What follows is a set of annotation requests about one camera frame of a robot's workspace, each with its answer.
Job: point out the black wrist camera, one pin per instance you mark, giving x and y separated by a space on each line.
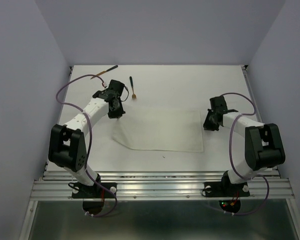
218 105
113 92

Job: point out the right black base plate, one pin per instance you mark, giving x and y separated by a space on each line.
215 189

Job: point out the gold knife green handle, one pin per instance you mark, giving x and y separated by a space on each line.
103 72

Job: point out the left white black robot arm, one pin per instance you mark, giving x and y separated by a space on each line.
70 144

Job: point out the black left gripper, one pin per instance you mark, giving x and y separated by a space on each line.
118 114

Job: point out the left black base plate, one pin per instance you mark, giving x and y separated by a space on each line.
80 191

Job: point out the gold fork green handle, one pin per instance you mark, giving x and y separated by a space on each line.
134 97

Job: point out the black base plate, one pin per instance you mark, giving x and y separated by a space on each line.
80 191
215 189

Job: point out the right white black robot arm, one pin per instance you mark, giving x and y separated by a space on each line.
263 149

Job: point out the aluminium rail frame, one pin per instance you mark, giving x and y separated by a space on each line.
159 193

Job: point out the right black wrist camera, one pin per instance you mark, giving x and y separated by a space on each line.
218 105

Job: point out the white cloth napkin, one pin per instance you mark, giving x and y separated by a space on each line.
164 129

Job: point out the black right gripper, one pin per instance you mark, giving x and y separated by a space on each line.
207 125

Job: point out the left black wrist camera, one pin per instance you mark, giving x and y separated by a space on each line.
113 92

